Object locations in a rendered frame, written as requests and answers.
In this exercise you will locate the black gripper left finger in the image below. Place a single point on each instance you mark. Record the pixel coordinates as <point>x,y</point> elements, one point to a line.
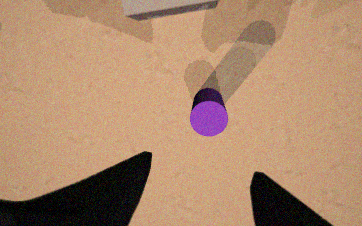
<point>107,198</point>

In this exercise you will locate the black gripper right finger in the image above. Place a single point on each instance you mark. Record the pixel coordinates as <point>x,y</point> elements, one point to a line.
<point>273,205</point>

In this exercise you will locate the beige square block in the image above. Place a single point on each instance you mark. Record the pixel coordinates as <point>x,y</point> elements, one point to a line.
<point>140,10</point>

